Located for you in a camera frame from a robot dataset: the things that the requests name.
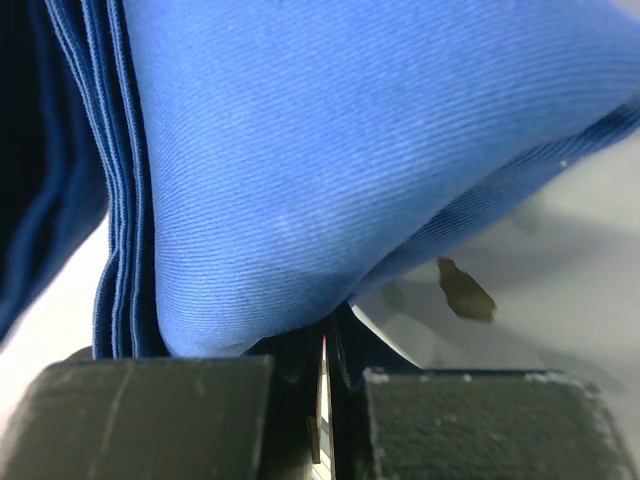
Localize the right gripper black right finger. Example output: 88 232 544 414
324 305 638 479

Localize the blue surgical drape cloth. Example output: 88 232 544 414
1 1 639 358

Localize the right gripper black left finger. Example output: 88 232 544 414
1 327 322 480

